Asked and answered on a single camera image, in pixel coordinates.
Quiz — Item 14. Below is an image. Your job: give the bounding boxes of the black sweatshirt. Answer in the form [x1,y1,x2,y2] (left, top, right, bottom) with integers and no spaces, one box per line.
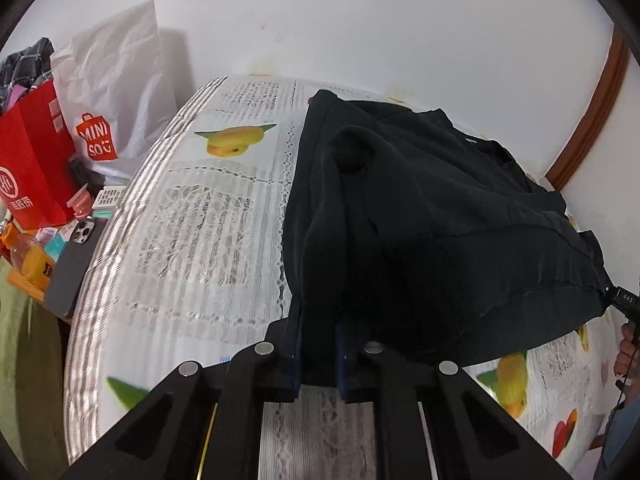
[281,89,610,388]

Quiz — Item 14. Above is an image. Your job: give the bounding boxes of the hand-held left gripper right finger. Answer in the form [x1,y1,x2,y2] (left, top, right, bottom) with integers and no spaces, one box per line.
[335,322,576,480]

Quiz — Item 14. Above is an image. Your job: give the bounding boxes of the person's right hand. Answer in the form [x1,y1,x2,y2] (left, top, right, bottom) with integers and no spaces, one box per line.
[614,322,640,387]

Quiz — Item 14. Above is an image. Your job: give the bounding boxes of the white remote control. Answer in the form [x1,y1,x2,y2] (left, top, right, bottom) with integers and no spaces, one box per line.
[94,186,127,211]

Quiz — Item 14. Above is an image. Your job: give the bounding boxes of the dark grey smartphone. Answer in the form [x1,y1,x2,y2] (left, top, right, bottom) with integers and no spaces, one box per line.
[44,217,108,318]

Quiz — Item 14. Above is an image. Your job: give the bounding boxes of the brown wooden door frame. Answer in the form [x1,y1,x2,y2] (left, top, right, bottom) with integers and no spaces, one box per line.
[545,25,630,191]

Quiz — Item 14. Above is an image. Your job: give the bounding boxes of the white plastic shopping bag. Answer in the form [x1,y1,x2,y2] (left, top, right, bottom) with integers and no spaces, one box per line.
[50,0,176,183]

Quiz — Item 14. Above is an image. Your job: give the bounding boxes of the fruit print lace tablecloth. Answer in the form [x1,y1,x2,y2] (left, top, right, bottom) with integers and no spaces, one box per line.
[65,75,623,480]

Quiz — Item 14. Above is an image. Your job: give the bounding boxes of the wooden nightstand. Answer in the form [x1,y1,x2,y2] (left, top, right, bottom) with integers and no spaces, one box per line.
[0,230,76,322]

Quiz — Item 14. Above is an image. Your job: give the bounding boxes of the red paper bag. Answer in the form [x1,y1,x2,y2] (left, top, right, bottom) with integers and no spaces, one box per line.
[0,80,83,228]

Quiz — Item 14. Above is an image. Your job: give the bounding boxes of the orange juice bottle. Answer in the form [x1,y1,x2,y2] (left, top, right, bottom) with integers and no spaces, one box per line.
[10,232,57,291]

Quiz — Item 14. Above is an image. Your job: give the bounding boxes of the small teal box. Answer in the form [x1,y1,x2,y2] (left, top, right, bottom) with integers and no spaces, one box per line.
[37,227,69,262]

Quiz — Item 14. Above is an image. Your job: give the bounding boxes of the green bedsheet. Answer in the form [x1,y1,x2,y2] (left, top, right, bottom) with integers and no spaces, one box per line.
[0,260,68,471]

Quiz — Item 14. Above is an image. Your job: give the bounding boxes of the small pink cup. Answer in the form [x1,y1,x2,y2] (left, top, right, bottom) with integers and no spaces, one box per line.
[67,185,94,219]

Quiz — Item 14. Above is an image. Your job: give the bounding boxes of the grey checked cloth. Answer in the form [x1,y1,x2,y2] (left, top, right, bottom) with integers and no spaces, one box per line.
[0,37,55,106]

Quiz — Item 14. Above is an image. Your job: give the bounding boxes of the person's right forearm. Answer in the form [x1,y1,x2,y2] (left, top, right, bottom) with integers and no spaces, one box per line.
[592,389,640,480]

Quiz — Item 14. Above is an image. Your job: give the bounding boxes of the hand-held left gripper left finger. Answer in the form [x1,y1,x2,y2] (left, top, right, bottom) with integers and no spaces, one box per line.
[65,320,302,480]

